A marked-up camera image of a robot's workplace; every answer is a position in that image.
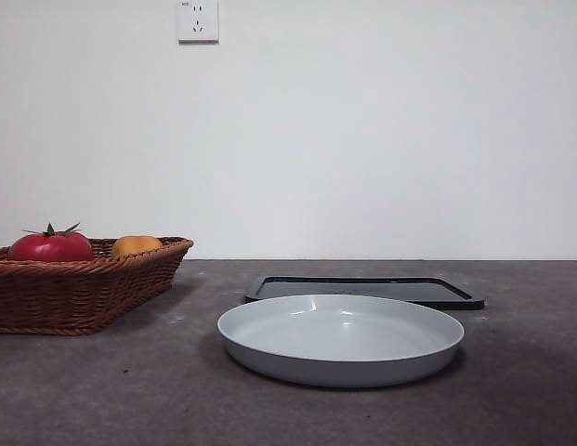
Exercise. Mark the red tomato with green stem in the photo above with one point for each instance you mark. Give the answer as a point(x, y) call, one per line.
point(51, 248)

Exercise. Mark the pale grey round plate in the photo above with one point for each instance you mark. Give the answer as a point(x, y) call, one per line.
point(344, 358)

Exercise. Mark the orange round fruit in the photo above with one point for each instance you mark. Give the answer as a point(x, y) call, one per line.
point(135, 245)

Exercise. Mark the black rectangular tray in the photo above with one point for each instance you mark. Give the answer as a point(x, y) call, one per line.
point(427, 292)

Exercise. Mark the brown wicker basket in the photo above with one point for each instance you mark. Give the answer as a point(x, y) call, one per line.
point(60, 297)

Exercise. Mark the white wall socket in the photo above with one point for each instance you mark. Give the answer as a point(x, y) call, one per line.
point(198, 23)

